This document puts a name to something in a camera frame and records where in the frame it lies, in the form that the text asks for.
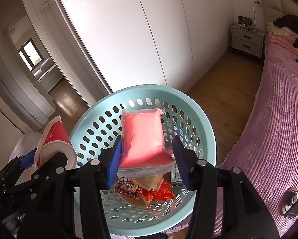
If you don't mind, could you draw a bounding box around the pink bed cover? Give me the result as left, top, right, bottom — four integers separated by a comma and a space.
222, 38, 298, 235

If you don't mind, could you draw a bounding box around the white wardrobe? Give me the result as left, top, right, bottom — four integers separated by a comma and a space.
18, 0, 236, 100

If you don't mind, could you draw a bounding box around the beige headboard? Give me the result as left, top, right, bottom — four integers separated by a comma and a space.
261, 0, 298, 32

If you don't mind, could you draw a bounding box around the pink tissue pack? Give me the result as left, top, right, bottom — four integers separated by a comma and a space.
118, 108, 176, 179

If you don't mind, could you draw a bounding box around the white nightstand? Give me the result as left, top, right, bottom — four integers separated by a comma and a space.
231, 25, 264, 58

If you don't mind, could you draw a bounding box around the orange paper cup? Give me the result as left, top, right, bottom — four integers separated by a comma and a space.
114, 175, 164, 208

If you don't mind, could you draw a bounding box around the far room bed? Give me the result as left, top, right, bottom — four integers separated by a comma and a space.
34, 57, 64, 92

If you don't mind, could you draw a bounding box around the smartphone on bed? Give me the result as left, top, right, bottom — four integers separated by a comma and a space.
282, 187, 298, 219

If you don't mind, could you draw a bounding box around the black clothing on bed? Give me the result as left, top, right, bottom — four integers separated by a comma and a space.
273, 15, 298, 48

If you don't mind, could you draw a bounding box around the red plastic bag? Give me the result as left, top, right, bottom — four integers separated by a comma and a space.
140, 181, 175, 205

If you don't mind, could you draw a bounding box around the colourful snack packet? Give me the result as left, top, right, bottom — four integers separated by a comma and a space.
114, 176, 143, 199

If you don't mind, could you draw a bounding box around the clock on nightstand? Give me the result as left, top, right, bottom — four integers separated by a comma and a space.
238, 16, 253, 27

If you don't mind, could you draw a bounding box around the wall light switch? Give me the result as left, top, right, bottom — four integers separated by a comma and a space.
40, 1, 49, 11

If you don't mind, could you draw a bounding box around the mint green laundry basket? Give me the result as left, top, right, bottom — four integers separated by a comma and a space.
69, 85, 217, 237

